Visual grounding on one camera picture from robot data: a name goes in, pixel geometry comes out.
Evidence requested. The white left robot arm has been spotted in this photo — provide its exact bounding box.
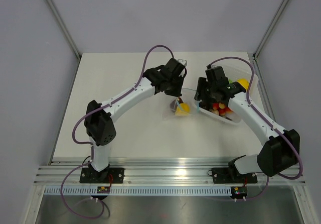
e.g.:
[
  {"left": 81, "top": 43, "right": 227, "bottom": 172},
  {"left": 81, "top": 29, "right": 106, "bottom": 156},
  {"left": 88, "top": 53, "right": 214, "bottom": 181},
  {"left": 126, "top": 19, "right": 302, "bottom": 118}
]
[{"left": 84, "top": 58, "right": 187, "bottom": 183}]

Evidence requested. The yellow bell pepper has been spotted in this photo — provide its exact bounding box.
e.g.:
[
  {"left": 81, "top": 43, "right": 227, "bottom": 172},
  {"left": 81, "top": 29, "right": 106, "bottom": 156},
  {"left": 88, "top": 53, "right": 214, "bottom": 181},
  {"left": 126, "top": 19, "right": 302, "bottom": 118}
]
[{"left": 175, "top": 103, "right": 190, "bottom": 117}]

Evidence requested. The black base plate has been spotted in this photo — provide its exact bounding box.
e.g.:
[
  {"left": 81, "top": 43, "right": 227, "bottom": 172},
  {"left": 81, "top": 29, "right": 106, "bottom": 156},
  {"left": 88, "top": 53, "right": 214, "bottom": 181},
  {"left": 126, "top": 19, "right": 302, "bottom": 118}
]
[
  {"left": 207, "top": 167, "right": 258, "bottom": 184},
  {"left": 79, "top": 167, "right": 125, "bottom": 184}
]

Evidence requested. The left controller board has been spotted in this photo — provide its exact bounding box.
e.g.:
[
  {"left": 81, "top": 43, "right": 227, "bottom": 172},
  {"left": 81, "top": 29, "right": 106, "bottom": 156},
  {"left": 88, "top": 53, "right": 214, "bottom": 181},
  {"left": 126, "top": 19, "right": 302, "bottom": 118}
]
[{"left": 97, "top": 186, "right": 110, "bottom": 194}]

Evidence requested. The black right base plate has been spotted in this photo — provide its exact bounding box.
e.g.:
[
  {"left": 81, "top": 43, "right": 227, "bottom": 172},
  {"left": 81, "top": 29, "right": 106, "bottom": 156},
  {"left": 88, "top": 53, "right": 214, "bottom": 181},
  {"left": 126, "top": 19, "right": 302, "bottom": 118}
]
[{"left": 207, "top": 167, "right": 258, "bottom": 184}]

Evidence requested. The dark purple mangosteen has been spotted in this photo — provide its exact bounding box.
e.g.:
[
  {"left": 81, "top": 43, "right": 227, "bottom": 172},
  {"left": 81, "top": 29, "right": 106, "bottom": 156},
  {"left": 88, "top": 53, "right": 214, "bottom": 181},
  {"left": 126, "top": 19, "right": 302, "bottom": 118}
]
[{"left": 199, "top": 101, "right": 211, "bottom": 111}]

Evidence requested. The white slotted cable duct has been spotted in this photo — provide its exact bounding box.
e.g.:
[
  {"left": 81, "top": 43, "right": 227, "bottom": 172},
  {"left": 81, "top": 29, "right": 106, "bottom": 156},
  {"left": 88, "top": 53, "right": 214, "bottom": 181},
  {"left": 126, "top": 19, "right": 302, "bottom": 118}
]
[{"left": 44, "top": 185, "right": 232, "bottom": 196}]

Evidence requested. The clear zip bag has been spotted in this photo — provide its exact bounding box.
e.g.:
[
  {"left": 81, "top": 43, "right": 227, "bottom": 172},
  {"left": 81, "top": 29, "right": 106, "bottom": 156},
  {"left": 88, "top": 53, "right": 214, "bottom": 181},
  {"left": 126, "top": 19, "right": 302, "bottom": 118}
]
[{"left": 162, "top": 88, "right": 200, "bottom": 120}]

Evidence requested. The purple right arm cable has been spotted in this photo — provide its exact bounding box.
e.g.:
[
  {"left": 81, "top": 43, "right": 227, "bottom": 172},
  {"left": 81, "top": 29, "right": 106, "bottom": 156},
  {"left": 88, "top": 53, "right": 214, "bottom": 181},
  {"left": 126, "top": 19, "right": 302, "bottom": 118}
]
[{"left": 207, "top": 56, "right": 304, "bottom": 202}]

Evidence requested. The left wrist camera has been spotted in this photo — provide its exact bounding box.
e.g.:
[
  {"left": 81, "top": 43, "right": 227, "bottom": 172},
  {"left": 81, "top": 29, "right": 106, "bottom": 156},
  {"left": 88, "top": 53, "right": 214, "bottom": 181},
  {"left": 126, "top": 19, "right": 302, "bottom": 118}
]
[{"left": 178, "top": 59, "right": 187, "bottom": 67}]

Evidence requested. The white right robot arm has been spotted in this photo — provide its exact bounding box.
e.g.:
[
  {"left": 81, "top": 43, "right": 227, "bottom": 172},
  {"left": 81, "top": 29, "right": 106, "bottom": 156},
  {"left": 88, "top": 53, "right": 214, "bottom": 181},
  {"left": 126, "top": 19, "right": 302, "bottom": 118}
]
[{"left": 195, "top": 66, "right": 300, "bottom": 182}]

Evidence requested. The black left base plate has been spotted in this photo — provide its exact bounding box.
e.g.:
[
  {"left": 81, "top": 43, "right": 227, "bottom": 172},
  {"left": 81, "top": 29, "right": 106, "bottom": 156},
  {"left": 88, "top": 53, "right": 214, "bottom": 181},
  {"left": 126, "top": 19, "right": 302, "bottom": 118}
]
[{"left": 79, "top": 167, "right": 125, "bottom": 184}]

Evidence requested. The white garlic bulb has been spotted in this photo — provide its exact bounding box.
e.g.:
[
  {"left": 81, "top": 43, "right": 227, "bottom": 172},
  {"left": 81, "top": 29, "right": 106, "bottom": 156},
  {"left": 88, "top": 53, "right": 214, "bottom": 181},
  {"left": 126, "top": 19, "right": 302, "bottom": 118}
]
[{"left": 211, "top": 109, "right": 219, "bottom": 115}]

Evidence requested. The right controller board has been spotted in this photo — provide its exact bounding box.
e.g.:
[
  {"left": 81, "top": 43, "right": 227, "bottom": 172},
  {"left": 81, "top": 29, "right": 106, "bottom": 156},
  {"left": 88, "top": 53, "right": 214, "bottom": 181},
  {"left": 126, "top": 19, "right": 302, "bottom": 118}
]
[{"left": 231, "top": 186, "right": 248, "bottom": 198}]

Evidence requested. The controller board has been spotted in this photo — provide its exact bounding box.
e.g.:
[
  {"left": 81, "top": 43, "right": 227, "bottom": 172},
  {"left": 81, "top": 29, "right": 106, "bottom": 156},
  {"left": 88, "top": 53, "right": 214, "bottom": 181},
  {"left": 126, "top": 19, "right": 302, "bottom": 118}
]
[
  {"left": 97, "top": 186, "right": 110, "bottom": 194},
  {"left": 231, "top": 186, "right": 248, "bottom": 198}
]

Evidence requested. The yellow lemon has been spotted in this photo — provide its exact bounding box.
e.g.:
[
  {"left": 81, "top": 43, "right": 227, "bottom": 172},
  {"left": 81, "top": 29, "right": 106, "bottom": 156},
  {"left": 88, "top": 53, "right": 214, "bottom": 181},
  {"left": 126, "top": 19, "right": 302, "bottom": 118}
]
[{"left": 237, "top": 79, "right": 249, "bottom": 91}]

